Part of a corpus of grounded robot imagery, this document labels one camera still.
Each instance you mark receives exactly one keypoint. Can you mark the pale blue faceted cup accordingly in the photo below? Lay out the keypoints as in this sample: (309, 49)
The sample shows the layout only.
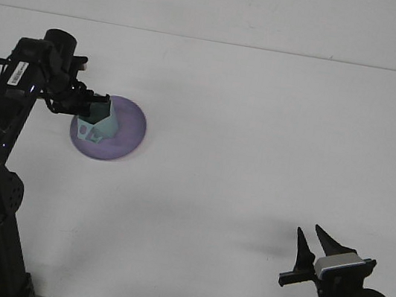
(105, 124)

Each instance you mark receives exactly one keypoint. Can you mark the pale purple round plate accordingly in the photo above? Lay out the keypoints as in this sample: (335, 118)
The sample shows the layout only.
(128, 134)

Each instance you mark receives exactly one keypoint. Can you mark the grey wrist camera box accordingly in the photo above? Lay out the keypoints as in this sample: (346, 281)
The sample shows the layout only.
(338, 263)
(80, 61)

